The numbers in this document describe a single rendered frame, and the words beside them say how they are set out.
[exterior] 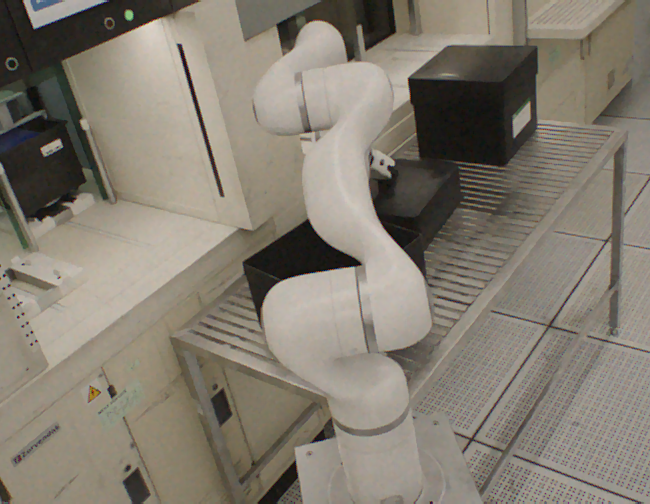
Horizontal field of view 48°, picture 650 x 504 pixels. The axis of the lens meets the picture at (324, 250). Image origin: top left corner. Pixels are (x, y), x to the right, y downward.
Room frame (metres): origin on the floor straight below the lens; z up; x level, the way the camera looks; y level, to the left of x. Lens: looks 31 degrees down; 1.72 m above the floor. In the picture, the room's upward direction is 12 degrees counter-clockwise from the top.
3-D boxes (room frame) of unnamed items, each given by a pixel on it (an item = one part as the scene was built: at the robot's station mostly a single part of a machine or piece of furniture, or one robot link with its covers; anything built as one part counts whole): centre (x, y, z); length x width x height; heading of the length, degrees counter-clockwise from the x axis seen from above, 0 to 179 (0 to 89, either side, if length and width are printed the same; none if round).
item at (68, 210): (1.91, 0.75, 0.89); 0.22 x 0.21 x 0.04; 47
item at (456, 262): (1.64, -0.28, 0.38); 1.30 x 0.60 x 0.76; 137
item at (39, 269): (1.50, 0.70, 0.89); 0.22 x 0.21 x 0.04; 47
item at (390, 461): (0.82, -0.02, 0.85); 0.19 x 0.19 x 0.18
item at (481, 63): (2.03, -0.53, 0.89); 0.29 x 0.29 x 0.25; 51
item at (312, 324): (0.82, 0.01, 1.07); 0.19 x 0.12 x 0.24; 85
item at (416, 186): (1.69, -0.19, 0.83); 0.29 x 0.29 x 0.13; 54
